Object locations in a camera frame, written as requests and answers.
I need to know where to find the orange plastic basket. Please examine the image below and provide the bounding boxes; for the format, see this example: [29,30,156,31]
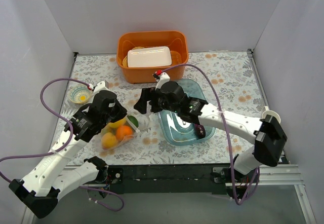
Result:
[116,30,189,84]

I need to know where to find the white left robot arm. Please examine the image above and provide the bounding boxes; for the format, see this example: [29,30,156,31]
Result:
[9,90,127,218]

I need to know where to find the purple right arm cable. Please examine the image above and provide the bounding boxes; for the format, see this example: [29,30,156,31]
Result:
[152,64,260,206]

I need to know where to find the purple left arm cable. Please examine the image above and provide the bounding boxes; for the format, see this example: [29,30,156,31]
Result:
[0,78,125,212]

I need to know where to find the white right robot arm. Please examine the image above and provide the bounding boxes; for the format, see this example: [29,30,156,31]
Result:
[134,81,287,182]

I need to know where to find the white rectangular dish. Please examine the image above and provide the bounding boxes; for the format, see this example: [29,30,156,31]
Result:
[126,46,172,68]

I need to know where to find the yellow lemon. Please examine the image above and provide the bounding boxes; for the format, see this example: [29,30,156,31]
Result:
[108,117,127,129]

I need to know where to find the orange tangerine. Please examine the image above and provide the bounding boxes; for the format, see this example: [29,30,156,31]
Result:
[115,125,133,141]

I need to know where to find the yellow peach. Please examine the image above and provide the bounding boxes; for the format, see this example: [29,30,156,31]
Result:
[101,132,118,150]

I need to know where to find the clear blue plastic tray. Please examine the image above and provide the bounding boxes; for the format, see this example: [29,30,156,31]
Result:
[158,79,215,146]

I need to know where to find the green lime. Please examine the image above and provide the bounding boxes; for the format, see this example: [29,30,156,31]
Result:
[128,115,139,128]

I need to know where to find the yellow plate in basket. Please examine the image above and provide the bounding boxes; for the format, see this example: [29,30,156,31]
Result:
[122,47,143,67]

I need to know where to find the small patterned bowl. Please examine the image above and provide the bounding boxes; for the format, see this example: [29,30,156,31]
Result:
[69,85,92,104]

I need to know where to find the purple eggplant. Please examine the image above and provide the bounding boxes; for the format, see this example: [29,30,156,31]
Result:
[194,124,206,139]

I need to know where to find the clear zip top bag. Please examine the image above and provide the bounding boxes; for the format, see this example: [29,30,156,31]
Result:
[93,111,150,153]

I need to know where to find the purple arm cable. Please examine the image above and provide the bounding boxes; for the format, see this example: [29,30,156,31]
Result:
[152,64,260,206]
[0,78,125,212]

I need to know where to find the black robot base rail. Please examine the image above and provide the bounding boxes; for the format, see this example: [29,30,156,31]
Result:
[90,163,233,197]

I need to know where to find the white plastic cup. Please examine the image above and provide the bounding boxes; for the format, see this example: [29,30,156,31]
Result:
[262,106,281,123]

